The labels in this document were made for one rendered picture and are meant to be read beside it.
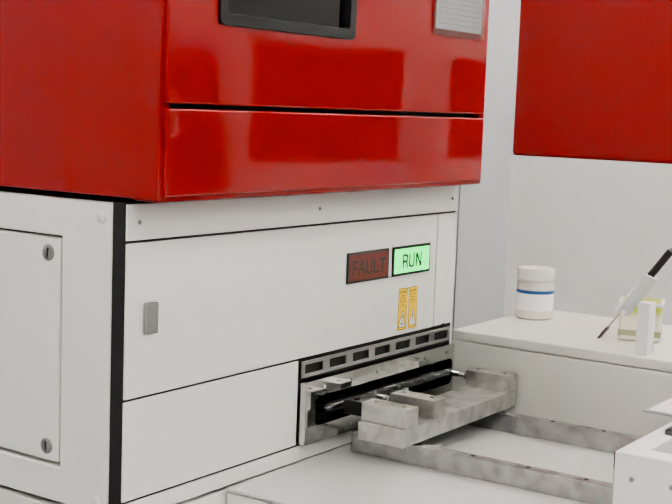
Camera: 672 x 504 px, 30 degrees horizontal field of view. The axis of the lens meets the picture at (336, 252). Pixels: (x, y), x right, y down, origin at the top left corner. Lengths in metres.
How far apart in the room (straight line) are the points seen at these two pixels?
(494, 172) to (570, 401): 3.46
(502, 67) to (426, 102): 3.57
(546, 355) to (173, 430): 0.74
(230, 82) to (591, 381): 0.85
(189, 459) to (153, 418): 0.10
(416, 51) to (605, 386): 0.63
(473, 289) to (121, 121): 4.01
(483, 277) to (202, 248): 3.94
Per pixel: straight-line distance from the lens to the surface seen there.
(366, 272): 1.96
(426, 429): 1.91
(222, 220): 1.67
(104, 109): 1.57
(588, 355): 2.11
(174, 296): 1.61
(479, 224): 5.45
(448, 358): 2.20
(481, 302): 5.54
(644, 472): 1.50
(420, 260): 2.10
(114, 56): 1.56
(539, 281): 2.36
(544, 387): 2.15
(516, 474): 1.81
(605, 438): 2.05
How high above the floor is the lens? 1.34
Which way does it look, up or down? 7 degrees down
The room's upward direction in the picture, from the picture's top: 2 degrees clockwise
